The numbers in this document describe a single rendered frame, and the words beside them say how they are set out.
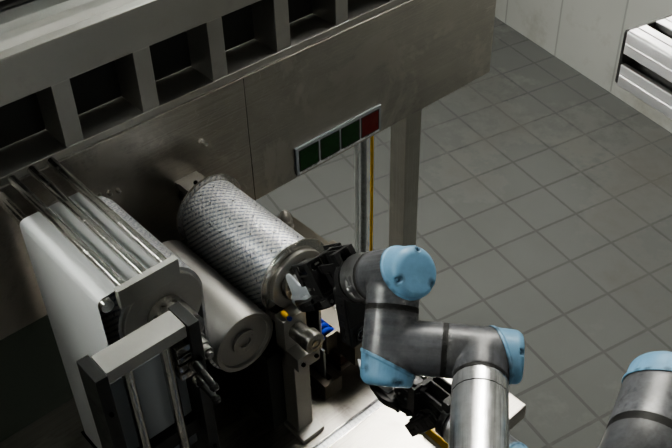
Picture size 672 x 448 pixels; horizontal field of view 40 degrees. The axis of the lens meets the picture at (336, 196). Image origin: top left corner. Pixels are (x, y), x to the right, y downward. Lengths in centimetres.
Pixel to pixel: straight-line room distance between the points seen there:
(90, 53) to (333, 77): 58
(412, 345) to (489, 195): 256
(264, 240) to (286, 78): 40
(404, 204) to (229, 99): 99
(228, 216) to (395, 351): 50
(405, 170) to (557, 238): 120
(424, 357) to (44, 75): 74
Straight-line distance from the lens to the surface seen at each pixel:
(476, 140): 408
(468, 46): 223
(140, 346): 125
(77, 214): 145
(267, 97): 181
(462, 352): 124
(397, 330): 125
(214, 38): 168
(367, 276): 128
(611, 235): 367
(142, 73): 162
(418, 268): 125
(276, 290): 155
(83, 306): 140
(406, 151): 250
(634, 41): 68
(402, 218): 265
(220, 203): 165
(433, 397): 155
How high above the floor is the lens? 234
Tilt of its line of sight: 39 degrees down
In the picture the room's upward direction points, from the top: 2 degrees counter-clockwise
